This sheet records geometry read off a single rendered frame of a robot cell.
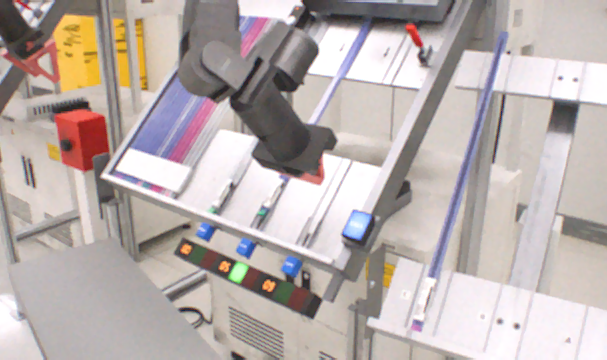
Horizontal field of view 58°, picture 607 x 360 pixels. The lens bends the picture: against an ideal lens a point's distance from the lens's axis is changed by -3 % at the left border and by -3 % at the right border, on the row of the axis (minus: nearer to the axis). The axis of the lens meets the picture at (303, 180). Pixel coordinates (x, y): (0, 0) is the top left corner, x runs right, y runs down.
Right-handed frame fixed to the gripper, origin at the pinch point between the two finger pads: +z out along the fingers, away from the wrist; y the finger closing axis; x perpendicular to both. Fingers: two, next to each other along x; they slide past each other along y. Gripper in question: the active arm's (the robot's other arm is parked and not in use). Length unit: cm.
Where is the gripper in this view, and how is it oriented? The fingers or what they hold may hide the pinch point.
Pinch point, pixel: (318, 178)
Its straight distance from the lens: 79.3
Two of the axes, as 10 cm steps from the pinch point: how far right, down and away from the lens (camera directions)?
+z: 4.3, 5.1, 7.5
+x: -4.6, 8.4, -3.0
